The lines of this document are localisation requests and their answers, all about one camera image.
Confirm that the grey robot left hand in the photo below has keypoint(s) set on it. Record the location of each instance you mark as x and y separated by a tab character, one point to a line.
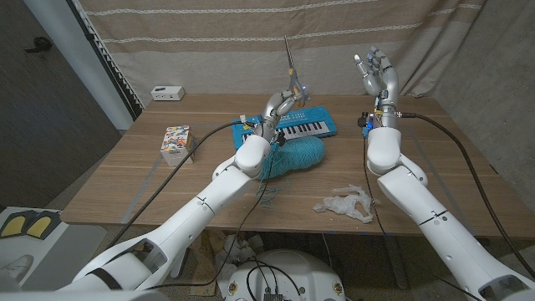
276	110

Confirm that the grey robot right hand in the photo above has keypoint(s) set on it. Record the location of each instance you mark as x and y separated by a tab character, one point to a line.
386	88

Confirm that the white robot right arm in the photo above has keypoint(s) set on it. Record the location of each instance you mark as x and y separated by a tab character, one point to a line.
434	221

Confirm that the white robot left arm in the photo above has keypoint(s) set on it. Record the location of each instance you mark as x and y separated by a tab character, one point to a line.
188	221

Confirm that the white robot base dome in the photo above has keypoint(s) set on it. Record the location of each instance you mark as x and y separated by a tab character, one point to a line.
292	276

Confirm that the blue toy piano keyboard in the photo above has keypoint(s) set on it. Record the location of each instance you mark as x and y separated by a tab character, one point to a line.
313	121

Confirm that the teal yarn skein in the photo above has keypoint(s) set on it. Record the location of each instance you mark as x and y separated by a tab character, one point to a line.
301	154

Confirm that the colourful printed package box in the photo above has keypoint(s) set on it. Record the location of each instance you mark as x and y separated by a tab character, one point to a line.
177	142

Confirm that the crumpled clear plastic tape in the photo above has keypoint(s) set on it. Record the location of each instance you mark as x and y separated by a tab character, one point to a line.
347	205

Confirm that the beige striped curtain backdrop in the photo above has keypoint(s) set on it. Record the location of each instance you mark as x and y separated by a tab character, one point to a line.
230	50

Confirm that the white power strip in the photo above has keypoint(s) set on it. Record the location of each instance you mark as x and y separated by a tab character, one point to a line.
167	93

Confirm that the crumpled white paper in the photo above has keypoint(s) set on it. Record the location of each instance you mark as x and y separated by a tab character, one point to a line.
234	251

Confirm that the grey table leg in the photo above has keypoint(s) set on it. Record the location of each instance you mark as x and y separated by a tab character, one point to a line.
179	265
395	261

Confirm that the dark perforated panel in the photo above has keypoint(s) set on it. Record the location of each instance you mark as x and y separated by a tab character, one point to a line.
106	58

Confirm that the black base connector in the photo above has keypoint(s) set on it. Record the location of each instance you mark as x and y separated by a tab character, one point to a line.
273	297

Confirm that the dark wooden door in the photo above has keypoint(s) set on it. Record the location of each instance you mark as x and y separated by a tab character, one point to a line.
42	125

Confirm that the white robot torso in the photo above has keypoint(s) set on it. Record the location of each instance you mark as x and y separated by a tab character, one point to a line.
83	296

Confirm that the white floor platform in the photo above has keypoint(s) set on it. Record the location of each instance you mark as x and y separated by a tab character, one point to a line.
12	246

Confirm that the white sneaker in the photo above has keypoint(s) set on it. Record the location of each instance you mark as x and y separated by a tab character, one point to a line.
12	269

